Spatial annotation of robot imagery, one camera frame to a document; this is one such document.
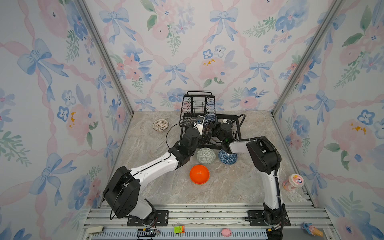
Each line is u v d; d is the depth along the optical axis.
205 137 0.70
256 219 0.73
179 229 0.69
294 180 0.76
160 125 1.09
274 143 1.03
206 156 0.95
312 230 0.69
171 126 1.13
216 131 0.90
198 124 0.66
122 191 0.41
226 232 0.69
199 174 0.85
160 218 0.74
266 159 0.56
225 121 0.96
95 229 0.70
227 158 0.95
